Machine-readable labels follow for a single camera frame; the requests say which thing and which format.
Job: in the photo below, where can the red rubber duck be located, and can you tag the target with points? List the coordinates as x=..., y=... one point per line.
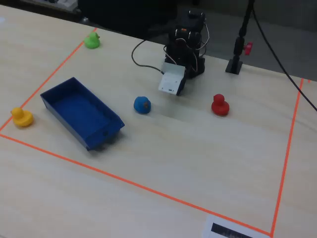
x=220, y=106

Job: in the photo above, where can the black camera stand red knob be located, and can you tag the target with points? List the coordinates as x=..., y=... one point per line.
x=234, y=64

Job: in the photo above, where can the blue rubber duck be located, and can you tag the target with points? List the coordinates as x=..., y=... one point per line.
x=141, y=106

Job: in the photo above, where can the green rubber duck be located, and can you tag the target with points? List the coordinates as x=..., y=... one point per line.
x=91, y=42

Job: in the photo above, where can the blue plastic box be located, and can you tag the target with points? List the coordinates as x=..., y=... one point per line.
x=79, y=111

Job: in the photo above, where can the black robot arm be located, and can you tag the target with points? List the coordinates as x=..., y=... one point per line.
x=184, y=44

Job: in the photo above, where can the yellow rubber duck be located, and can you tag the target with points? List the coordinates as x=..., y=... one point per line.
x=22, y=118

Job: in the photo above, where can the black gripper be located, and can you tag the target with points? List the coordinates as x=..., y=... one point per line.
x=183, y=84

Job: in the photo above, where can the orange tape strip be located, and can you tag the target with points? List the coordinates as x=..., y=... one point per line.
x=49, y=77
x=287, y=153
x=138, y=184

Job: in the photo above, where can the white paper with black bar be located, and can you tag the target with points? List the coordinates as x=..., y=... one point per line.
x=223, y=229

